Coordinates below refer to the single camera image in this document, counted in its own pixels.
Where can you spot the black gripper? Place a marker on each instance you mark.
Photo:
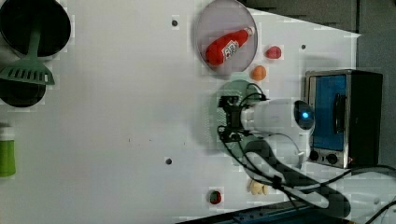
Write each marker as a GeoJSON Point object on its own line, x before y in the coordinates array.
{"type": "Point", "coordinates": [232, 130]}

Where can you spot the mint green plastic strainer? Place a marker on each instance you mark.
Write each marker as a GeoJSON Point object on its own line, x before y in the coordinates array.
{"type": "Point", "coordinates": [213, 117]}

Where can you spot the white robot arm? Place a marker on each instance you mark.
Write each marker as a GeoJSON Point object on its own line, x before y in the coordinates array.
{"type": "Point", "coordinates": [270, 140]}

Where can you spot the beige toy garlic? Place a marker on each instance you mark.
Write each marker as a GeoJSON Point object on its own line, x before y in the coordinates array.
{"type": "Point", "coordinates": [256, 188]}

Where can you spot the orange toy fruit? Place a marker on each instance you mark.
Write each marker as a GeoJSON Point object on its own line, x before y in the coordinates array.
{"type": "Point", "coordinates": [258, 73]}

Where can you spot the red and green toy fruit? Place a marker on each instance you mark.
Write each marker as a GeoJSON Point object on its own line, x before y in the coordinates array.
{"type": "Point", "coordinates": [215, 197]}

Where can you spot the plush red ketchup bottle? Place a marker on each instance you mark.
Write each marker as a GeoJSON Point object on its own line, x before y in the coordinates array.
{"type": "Point", "coordinates": [225, 47]}

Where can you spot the red toy strawberry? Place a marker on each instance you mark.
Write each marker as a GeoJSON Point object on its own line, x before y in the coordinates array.
{"type": "Point", "coordinates": [273, 53]}

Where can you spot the lilac round plate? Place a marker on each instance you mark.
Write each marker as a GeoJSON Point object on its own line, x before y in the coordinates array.
{"type": "Point", "coordinates": [219, 18]}

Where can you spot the silver toaster oven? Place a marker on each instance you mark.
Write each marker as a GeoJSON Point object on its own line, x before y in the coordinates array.
{"type": "Point", "coordinates": [347, 106]}

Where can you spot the green slotted spatula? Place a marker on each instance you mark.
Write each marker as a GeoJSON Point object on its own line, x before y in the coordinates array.
{"type": "Point", "coordinates": [29, 69]}

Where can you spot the small black pot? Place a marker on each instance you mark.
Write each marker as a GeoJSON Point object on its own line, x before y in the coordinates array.
{"type": "Point", "coordinates": [20, 94]}

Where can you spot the green bottle white cap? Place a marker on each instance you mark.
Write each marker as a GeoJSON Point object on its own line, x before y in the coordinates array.
{"type": "Point", "coordinates": [7, 152]}

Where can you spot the large black pot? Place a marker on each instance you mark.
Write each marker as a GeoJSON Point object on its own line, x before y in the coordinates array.
{"type": "Point", "coordinates": [16, 24]}

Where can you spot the blue rail at table edge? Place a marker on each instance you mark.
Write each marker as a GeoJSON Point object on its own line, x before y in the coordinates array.
{"type": "Point", "coordinates": [277, 213]}

